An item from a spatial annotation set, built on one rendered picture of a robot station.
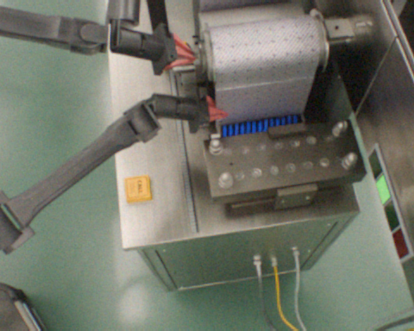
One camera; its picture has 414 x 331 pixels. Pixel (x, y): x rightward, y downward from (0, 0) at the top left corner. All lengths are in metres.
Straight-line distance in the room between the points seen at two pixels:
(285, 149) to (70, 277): 1.35
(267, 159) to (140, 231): 0.39
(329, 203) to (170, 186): 0.44
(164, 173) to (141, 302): 0.95
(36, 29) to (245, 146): 0.58
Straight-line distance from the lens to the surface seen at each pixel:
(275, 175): 1.18
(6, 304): 2.07
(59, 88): 2.69
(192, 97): 1.15
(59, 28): 0.98
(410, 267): 1.02
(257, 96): 1.14
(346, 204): 1.32
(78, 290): 2.23
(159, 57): 1.03
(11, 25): 1.00
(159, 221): 1.27
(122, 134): 1.03
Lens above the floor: 2.11
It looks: 66 degrees down
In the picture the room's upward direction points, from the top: 4 degrees counter-clockwise
